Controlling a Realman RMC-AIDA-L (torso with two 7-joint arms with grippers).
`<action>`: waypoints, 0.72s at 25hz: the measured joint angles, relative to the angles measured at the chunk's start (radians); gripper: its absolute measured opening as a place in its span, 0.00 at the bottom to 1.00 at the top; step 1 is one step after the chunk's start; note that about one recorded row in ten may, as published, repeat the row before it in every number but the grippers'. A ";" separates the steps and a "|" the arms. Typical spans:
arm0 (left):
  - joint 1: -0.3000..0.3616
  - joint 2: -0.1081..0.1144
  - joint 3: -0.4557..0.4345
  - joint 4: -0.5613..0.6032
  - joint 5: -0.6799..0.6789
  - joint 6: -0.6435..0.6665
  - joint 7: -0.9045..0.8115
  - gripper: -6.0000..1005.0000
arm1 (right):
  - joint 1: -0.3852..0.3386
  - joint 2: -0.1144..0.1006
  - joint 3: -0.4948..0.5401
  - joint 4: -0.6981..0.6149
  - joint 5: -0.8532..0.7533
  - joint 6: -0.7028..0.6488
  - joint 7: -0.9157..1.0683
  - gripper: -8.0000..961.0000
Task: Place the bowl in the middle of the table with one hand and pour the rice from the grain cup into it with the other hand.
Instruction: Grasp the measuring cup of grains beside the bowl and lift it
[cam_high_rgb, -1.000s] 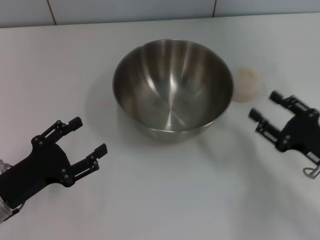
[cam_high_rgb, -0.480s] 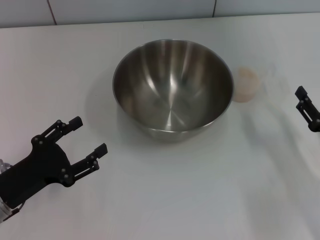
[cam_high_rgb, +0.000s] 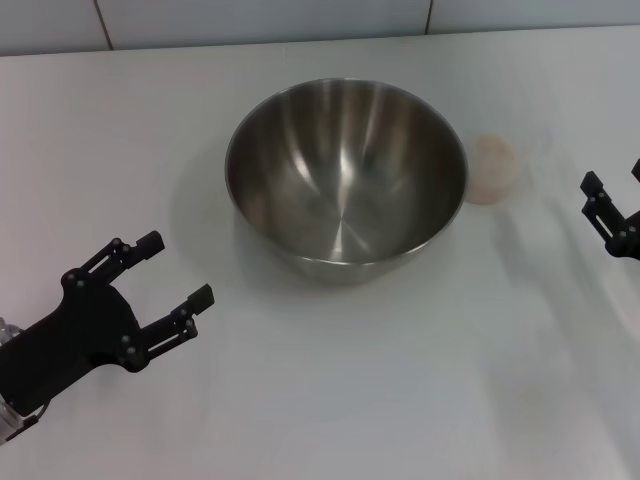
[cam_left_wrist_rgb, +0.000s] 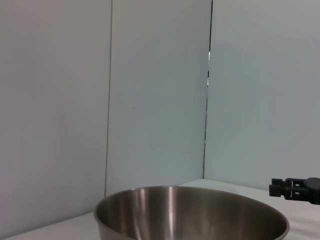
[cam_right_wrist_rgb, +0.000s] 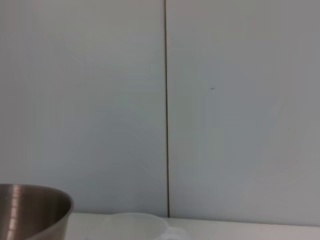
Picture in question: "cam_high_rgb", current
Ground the clear plastic cup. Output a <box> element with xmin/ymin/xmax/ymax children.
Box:
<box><xmin>463</xmin><ymin>119</ymin><xmax>554</xmax><ymax>207</ymax></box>

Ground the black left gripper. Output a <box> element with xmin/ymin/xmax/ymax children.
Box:
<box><xmin>0</xmin><ymin>230</ymin><xmax>217</xmax><ymax>417</ymax></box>

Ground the stainless steel mixing bowl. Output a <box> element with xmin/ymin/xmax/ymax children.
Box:
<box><xmin>224</xmin><ymin>77</ymin><xmax>470</xmax><ymax>289</ymax></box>

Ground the white rice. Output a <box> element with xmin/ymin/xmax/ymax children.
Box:
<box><xmin>464</xmin><ymin>132</ymin><xmax>517</xmax><ymax>206</ymax></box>

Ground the left arm connector cable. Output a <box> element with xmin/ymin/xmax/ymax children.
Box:
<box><xmin>17</xmin><ymin>398</ymin><xmax>51</xmax><ymax>432</ymax></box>

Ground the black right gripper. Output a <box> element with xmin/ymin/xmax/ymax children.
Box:
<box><xmin>579</xmin><ymin>158</ymin><xmax>640</xmax><ymax>261</ymax></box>

